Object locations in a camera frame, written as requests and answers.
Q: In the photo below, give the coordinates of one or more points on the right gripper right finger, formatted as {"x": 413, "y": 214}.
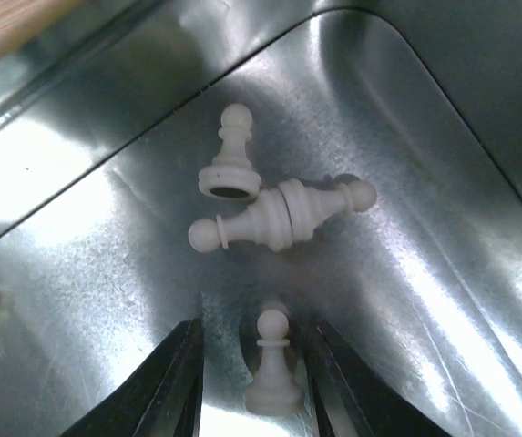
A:
{"x": 349, "y": 398}

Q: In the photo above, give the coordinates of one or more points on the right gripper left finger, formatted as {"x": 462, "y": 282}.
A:
{"x": 162, "y": 397}

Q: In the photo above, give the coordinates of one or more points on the eleventh white chess pawn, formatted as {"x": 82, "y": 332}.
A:
{"x": 273, "y": 391}

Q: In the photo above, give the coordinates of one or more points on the thirteenth white chess pawn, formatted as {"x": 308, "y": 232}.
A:
{"x": 265, "y": 222}

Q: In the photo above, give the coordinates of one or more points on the fourteenth white chess pawn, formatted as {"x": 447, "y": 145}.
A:
{"x": 309, "y": 207}

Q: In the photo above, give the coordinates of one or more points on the twelfth white chess pawn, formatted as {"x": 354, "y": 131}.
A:
{"x": 230, "y": 175}

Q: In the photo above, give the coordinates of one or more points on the gold tin with white pieces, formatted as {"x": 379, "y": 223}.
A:
{"x": 108, "y": 116}

